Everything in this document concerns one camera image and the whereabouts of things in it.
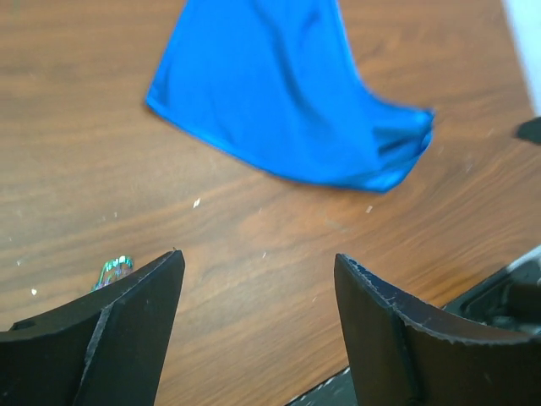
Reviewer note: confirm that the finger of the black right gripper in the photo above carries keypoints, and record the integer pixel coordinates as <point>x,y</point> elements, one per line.
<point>530,131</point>

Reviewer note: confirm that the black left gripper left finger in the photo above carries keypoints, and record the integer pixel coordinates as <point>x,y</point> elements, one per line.
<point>105,348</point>

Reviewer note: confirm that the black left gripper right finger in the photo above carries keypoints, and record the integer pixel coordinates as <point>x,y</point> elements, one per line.
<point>422,351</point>

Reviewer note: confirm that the blue cloth napkin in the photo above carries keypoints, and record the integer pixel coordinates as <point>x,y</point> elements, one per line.
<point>274,84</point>

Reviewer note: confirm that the iridescent metal fork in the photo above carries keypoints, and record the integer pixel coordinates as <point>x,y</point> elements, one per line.
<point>114,270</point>

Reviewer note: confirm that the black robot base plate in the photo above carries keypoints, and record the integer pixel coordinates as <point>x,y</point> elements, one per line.
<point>486,304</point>

